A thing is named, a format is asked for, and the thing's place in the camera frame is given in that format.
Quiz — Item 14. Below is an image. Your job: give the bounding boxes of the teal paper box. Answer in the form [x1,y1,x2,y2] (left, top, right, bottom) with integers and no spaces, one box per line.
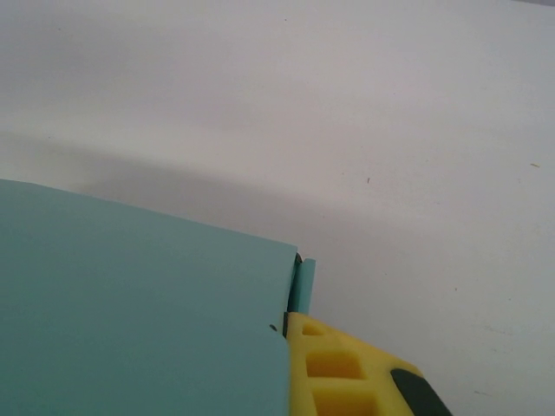
[0,178,317,416]

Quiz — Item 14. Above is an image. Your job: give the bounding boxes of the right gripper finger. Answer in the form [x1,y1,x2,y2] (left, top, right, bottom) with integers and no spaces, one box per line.
[285,311,454,416]

